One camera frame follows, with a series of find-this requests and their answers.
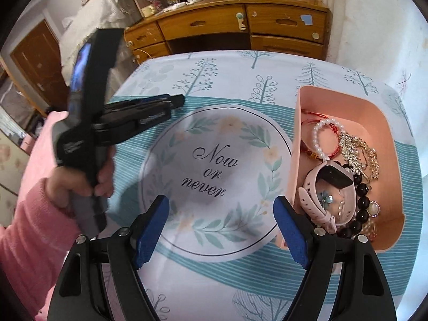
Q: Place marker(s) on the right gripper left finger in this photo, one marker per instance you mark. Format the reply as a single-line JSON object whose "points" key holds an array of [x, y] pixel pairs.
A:
{"points": [[81, 289]]}

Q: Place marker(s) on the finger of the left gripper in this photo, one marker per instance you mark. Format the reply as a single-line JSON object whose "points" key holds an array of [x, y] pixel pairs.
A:
{"points": [[173, 102]]}

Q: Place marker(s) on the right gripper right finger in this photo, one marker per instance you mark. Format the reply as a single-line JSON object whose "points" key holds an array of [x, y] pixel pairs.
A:
{"points": [[363, 292]]}

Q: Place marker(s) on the pink smart watch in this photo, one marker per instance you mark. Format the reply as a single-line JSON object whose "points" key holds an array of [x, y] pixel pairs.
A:
{"points": [[328, 196]]}

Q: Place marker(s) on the pink box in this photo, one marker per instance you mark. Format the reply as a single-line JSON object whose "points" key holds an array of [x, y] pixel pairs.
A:
{"points": [[351, 167]]}

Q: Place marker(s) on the pink sleeve left forearm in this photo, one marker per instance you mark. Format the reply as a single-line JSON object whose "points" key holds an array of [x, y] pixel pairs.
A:
{"points": [[33, 249]]}

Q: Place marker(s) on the person's left hand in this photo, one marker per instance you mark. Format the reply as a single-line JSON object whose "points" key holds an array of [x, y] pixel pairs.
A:
{"points": [[65, 180]]}

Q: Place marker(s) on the tree print tablecloth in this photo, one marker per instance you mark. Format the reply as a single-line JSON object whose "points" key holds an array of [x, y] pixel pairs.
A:
{"points": [[229, 152]]}

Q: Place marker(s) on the wooden door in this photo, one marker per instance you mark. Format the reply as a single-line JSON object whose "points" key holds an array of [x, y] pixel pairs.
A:
{"points": [[38, 58]]}

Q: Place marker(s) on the white lace furniture cover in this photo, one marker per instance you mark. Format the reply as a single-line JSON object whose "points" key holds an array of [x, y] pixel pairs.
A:
{"points": [[94, 15]]}

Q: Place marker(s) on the wooden desk with drawers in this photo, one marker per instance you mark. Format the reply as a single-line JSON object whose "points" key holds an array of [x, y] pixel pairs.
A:
{"points": [[256, 27]]}

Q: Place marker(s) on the white floral curtain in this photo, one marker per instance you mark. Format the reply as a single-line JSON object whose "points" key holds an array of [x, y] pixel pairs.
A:
{"points": [[386, 40]]}

